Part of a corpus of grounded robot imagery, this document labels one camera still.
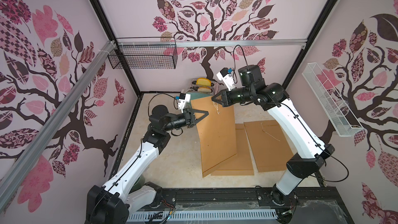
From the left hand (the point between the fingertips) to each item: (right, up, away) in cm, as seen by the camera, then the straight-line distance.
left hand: (207, 117), depth 62 cm
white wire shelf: (+65, +2, +13) cm, 67 cm away
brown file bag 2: (+20, -28, +24) cm, 42 cm away
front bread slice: (-1, +15, +35) cm, 38 cm away
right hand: (+3, +7, +2) cm, 8 cm away
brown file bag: (+5, -7, +4) cm, 9 cm away
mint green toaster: (-7, +12, +36) cm, 38 cm away
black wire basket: (-53, +53, +75) cm, 106 cm away
